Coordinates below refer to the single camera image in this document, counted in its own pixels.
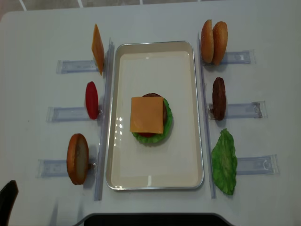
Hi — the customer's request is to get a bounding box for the orange cheese slice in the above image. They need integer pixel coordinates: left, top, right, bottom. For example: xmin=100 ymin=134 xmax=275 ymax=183
xmin=130 ymin=97 xmax=164 ymax=134
xmin=91 ymin=24 xmax=105 ymax=75

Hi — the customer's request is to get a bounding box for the black robot base front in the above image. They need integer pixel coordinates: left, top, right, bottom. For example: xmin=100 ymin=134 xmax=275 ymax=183
xmin=83 ymin=213 xmax=232 ymax=226

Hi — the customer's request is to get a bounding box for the brown meat patty on burger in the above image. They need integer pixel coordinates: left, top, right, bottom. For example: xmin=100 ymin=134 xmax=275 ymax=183
xmin=143 ymin=93 xmax=167 ymax=124

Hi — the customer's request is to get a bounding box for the red tomato slice on burger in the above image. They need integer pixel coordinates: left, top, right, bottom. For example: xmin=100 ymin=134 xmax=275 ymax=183
xmin=138 ymin=133 xmax=156 ymax=137

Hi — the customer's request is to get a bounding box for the green lettuce leaf on burger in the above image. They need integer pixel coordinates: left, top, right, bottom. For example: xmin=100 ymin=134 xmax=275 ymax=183
xmin=132 ymin=98 xmax=173 ymax=145

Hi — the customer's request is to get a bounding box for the standing red tomato slice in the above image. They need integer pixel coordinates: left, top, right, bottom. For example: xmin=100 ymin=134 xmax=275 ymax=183
xmin=85 ymin=81 xmax=99 ymax=120

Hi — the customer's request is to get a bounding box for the standing brown meat patty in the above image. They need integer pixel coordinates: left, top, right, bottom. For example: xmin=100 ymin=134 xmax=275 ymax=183
xmin=212 ymin=77 xmax=226 ymax=121

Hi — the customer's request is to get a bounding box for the standing green lettuce leaf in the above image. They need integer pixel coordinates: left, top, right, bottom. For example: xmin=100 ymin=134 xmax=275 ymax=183
xmin=211 ymin=129 xmax=238 ymax=195

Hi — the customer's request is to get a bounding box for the cream rectangular metal tray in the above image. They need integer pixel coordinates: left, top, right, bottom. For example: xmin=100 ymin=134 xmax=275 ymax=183
xmin=106 ymin=41 xmax=204 ymax=191

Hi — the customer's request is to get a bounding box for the standing bun half left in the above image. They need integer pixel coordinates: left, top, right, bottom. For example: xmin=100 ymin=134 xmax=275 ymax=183
xmin=66 ymin=133 xmax=89 ymax=185

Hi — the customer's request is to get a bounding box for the sesame bun outer right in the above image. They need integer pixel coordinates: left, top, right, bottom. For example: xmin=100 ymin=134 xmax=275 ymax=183
xmin=200 ymin=19 xmax=214 ymax=63

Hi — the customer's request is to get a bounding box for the sesame bun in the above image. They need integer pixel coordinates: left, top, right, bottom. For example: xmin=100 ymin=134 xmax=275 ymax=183
xmin=200 ymin=19 xmax=214 ymax=63
xmin=212 ymin=21 xmax=228 ymax=65

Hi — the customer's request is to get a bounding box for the clear holder middle left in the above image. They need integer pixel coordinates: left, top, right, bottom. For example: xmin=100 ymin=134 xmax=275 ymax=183
xmin=46 ymin=107 xmax=92 ymax=122

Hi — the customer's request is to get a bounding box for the clear holder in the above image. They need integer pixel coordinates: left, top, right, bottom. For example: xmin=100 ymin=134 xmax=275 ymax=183
xmin=56 ymin=60 xmax=98 ymax=74
xmin=237 ymin=154 xmax=279 ymax=175
xmin=46 ymin=107 xmax=92 ymax=122
xmin=206 ymin=101 xmax=268 ymax=120
xmin=36 ymin=160 xmax=68 ymax=178
xmin=202 ymin=49 xmax=256 ymax=66

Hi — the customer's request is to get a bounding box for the clear holder top left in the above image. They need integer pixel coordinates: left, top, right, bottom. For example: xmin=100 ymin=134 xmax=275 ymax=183
xmin=56 ymin=60 xmax=98 ymax=74

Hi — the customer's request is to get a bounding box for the sesame bun inner right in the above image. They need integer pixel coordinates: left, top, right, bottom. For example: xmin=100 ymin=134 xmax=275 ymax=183
xmin=212 ymin=21 xmax=228 ymax=65

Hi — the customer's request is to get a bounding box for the clear holder middle right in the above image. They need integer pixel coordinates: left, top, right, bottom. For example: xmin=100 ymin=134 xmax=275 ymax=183
xmin=206 ymin=101 xmax=268 ymax=120

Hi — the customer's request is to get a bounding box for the clear holder top right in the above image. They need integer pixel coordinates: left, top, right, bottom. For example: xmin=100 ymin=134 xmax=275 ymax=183
xmin=202 ymin=49 xmax=256 ymax=66

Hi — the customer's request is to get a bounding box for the clear holder bottom left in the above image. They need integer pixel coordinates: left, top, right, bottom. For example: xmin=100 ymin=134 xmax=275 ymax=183
xmin=36 ymin=160 xmax=68 ymax=178

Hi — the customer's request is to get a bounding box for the clear holder bottom right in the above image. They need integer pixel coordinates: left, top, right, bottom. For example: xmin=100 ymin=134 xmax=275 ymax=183
xmin=237 ymin=154 xmax=279 ymax=175

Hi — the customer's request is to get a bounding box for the left long clear acrylic rail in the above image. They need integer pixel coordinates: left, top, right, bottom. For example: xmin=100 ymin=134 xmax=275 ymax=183
xmin=94 ymin=40 xmax=115 ymax=201

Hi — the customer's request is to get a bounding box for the long clear acrylic rail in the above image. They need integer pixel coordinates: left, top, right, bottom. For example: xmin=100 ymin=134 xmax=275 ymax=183
xmin=94 ymin=40 xmax=115 ymax=201
xmin=197 ymin=33 xmax=216 ymax=199

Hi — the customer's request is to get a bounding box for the right long clear acrylic rail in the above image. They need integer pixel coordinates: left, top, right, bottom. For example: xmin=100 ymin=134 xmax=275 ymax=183
xmin=197 ymin=33 xmax=216 ymax=199

